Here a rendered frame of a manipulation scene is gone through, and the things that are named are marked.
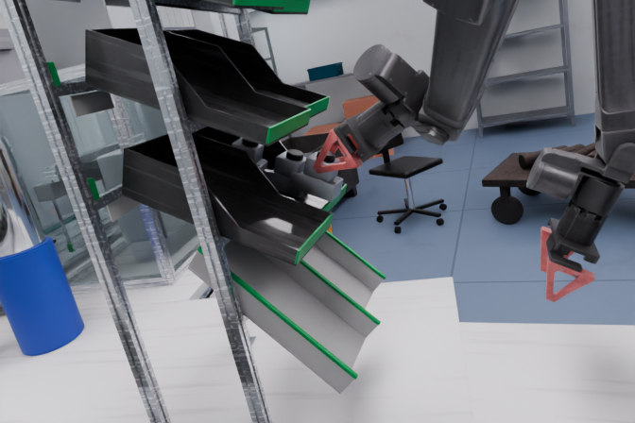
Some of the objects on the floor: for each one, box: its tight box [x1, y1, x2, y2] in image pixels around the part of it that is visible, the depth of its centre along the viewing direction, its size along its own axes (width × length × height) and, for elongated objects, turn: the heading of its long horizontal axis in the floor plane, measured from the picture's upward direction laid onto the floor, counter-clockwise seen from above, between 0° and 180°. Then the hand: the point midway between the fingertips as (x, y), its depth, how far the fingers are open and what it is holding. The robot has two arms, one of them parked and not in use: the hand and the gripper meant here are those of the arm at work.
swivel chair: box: [369, 132, 447, 233], centre depth 380 cm, size 60×60×94 cm
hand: (324, 163), depth 76 cm, fingers closed on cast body, 4 cm apart
